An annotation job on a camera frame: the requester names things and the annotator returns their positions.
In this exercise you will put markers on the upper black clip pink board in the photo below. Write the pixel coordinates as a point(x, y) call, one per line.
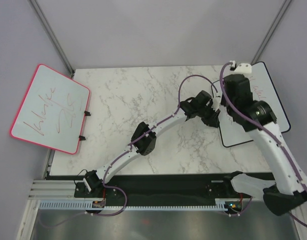
point(87, 113)

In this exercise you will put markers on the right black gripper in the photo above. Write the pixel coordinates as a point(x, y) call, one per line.
point(222, 103)

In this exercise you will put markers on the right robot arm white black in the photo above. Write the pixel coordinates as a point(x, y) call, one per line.
point(260, 123)

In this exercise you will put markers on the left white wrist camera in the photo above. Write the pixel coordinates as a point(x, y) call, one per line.
point(216, 102)

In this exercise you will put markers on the black clip pink board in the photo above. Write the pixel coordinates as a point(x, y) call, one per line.
point(87, 113)
point(82, 138)

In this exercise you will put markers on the aluminium corner post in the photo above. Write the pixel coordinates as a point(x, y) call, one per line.
point(51, 35)
point(272, 29)

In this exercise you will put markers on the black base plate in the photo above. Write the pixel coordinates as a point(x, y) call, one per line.
point(112, 207)

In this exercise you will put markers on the left aluminium corner post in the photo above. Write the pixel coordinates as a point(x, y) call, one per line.
point(51, 35)

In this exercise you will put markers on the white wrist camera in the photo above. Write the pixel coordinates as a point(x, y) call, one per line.
point(240, 68)
point(216, 102)

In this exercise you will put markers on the black framed whiteboard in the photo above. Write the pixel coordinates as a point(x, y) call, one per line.
point(263, 89)

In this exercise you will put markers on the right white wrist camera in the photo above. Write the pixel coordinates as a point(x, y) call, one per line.
point(240, 68)

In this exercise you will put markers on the right aluminium corner post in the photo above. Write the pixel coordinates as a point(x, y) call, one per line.
point(272, 29)

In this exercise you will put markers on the pink framed whiteboard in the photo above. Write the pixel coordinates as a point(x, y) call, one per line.
point(52, 112)

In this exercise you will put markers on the aluminium rail frame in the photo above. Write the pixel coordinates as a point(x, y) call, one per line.
point(56, 188)

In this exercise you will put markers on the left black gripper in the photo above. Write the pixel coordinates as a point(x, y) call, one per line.
point(213, 118)

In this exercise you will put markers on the lower black clip pink board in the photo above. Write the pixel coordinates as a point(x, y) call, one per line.
point(82, 138)

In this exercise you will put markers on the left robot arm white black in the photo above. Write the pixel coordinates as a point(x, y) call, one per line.
point(143, 140)

